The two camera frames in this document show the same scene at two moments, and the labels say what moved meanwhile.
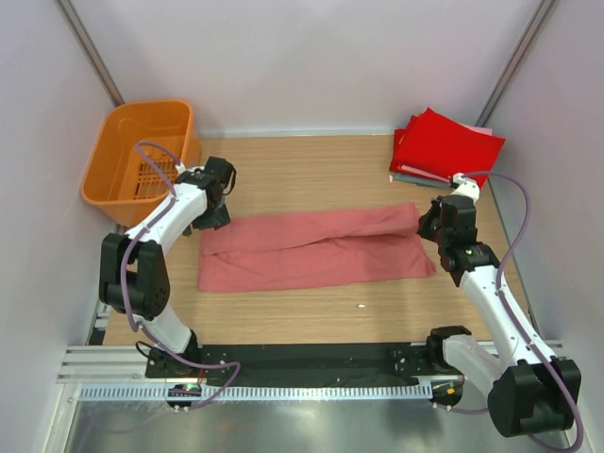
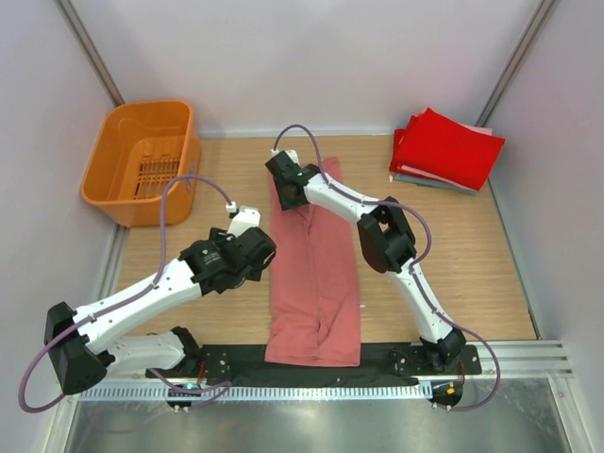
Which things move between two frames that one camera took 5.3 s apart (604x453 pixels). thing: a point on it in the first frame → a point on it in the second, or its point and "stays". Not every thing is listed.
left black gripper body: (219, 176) → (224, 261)
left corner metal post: (90, 51) stays
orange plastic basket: (119, 178) stays
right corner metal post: (515, 64) stays
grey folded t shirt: (421, 180) stays
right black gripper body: (443, 232) → (285, 202)
